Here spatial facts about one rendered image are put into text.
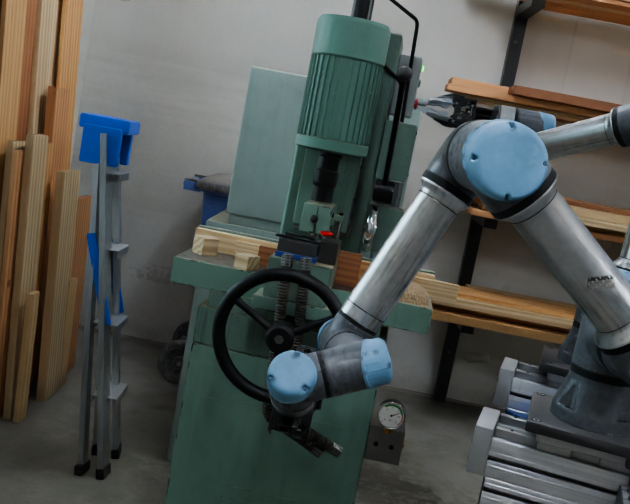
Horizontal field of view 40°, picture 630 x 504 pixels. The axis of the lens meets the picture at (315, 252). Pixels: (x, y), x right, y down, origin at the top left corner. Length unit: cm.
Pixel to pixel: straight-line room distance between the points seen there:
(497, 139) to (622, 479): 66
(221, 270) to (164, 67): 259
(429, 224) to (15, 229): 205
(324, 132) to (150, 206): 257
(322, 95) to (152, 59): 254
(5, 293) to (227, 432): 139
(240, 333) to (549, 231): 87
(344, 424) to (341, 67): 81
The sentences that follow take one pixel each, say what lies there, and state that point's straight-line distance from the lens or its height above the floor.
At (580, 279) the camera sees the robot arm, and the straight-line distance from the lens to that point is 138.
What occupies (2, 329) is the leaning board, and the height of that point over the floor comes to 34.
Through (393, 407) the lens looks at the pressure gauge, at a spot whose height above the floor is 68.
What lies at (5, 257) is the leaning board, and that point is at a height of 61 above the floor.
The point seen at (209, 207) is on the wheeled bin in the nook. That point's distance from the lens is 380.
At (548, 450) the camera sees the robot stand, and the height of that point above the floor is 76.
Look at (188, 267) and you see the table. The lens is 198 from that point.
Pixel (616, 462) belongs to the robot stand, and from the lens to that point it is 162.
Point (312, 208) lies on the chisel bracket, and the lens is 203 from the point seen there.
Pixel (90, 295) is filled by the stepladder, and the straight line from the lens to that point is 282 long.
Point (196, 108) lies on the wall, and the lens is 441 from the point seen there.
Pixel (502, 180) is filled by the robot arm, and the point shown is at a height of 122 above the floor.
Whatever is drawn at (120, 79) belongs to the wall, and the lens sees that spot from 450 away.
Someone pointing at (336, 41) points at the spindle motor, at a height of 144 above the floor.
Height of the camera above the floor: 124
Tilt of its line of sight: 8 degrees down
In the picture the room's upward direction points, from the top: 11 degrees clockwise
